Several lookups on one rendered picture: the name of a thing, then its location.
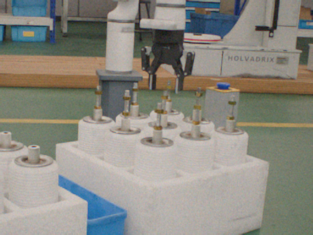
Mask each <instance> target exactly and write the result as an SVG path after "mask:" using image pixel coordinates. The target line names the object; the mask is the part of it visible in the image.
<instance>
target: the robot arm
mask: <svg viewBox="0 0 313 235"><path fill-rule="evenodd" d="M112 1H118V5H117V8H116V9H115V10H113V11H112V12H110V13H108V25H107V43H106V73H110V74H118V75H128V74H132V67H133V44H134V20H135V17H136V14H137V12H138V1H139V0H112ZM185 3H186V0H156V11H155V18H154V19H145V18H143V19H142V20H141V23H140V28H152V29H153V45H152V47H142V48H141V65H142V71H145V72H147V73H148V74H149V87H150V89H152V90H153V89H155V88H156V80H157V75H156V74H155V73H156V71H157V70H158V68H159V67H160V66H161V65H162V64H166V65H171V66H172V68H173V69H174V70H175V74H176V75H177V78H176V79H175V93H176V94H179V93H180V91H183V84H184V78H185V77H187V76H191V74H192V70H193V64H194V57H195V52H193V51H191V52H190V51H185V50H184V47H183V41H184V33H185ZM151 52H152V53H153V55H154V59H153V61H152V63H151V66H150V55H151ZM183 55H184V57H185V59H186V64H185V70H183V69H182V63H181V60H180V58H181V57H182V56H183Z"/></svg>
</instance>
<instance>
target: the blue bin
mask: <svg viewBox="0 0 313 235"><path fill-rule="evenodd" d="M58 186H60V187H62V188H64V189H66V190H67V191H68V192H71V193H72V194H74V195H76V196H78V197H80V198H82V199H84V200H86V201H87V234H86V235H123V231H124V223H125V219H126V218H127V216H128V211H127V210H126V209H124V208H122V207H120V206H118V205H117V204H114V203H112V202H110V201H109V200H107V199H106V198H104V197H102V196H100V195H98V194H96V193H94V192H91V191H90V190H89V189H88V188H85V187H83V186H81V185H79V184H77V183H76V182H73V181H71V180H70V179H68V178H67V177H65V176H63V175H61V174H58Z"/></svg>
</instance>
